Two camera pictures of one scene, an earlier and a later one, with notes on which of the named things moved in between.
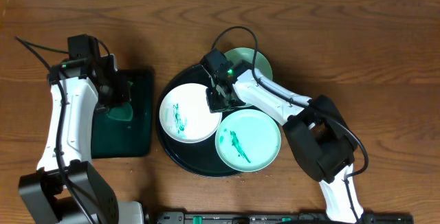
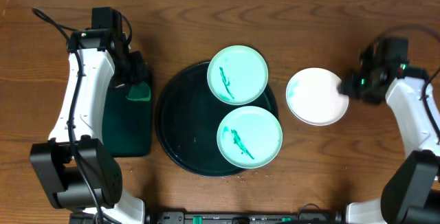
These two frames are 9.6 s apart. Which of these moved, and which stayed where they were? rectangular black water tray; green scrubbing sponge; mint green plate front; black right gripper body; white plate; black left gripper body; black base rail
Moved: white plate; green scrubbing sponge; black right gripper body; black left gripper body
Stayed: black base rail; rectangular black water tray; mint green plate front
